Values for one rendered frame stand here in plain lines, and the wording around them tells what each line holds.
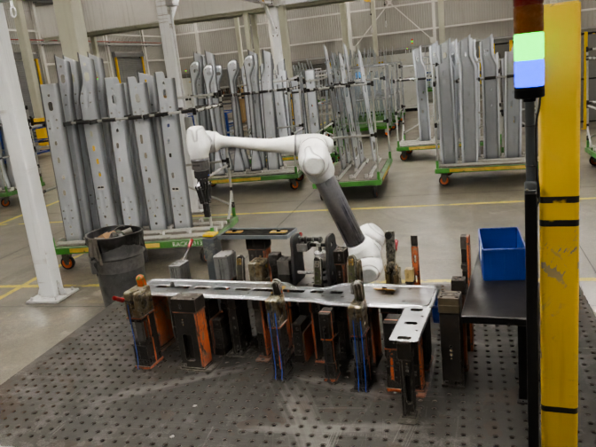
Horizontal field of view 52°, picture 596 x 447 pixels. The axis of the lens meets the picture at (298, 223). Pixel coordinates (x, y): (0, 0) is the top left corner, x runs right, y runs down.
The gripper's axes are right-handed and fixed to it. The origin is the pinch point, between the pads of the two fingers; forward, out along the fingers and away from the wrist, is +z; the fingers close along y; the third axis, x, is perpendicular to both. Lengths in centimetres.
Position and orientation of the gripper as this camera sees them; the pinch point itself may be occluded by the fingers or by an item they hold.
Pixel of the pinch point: (207, 209)
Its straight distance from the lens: 307.5
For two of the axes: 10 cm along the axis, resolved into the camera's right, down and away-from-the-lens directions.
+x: 9.3, 0.0, -3.6
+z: 1.0, 9.6, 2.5
